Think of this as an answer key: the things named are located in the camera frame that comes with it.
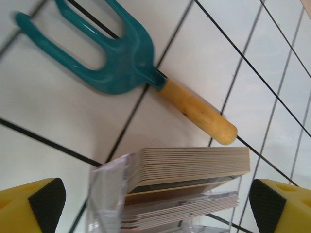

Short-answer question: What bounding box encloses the teal garden fork wooden handle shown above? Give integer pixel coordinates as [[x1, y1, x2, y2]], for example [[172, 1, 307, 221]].
[[14, 0, 238, 146]]

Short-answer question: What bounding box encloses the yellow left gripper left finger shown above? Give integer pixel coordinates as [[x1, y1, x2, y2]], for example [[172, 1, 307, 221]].
[[0, 178, 67, 233]]

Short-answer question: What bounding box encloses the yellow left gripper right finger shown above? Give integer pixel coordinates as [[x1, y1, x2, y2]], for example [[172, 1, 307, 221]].
[[249, 179, 311, 233]]

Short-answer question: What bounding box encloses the clear acrylic card stand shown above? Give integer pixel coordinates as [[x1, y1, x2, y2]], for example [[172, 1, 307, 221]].
[[87, 152, 243, 233]]

